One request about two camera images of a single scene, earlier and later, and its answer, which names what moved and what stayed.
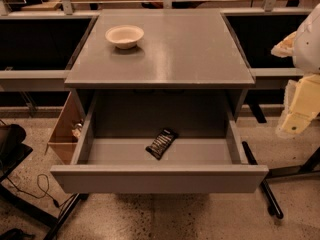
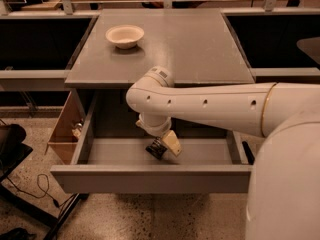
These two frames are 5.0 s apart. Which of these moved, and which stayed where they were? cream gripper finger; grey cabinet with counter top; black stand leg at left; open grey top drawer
Moved: cream gripper finger
Stayed: grey cabinet with counter top; open grey top drawer; black stand leg at left
